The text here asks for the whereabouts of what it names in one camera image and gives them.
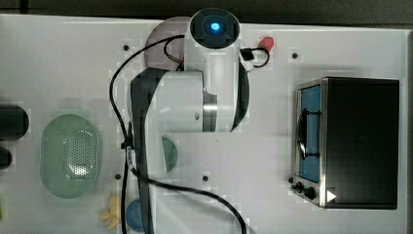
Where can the small blue bowl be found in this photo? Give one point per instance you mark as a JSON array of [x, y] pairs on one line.
[[134, 218]]

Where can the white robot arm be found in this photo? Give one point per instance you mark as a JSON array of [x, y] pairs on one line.
[[209, 95]]

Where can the small green bowl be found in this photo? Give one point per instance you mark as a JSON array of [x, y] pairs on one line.
[[170, 153]]

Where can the red green felt strawberry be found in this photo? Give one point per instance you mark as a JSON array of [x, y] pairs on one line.
[[267, 43]]

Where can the black cylinder at left edge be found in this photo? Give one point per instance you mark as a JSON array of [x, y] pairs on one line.
[[14, 122]]

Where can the small black object left edge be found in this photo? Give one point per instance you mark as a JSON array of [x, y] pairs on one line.
[[6, 158]]

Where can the grey round plate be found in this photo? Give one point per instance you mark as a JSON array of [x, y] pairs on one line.
[[165, 55]]

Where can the yellow felt banana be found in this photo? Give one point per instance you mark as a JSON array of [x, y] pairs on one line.
[[112, 217]]

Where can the green perforated oval basket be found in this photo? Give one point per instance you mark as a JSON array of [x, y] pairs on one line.
[[70, 156]]

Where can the black steel toaster oven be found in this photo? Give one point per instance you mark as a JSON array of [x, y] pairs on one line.
[[346, 143]]

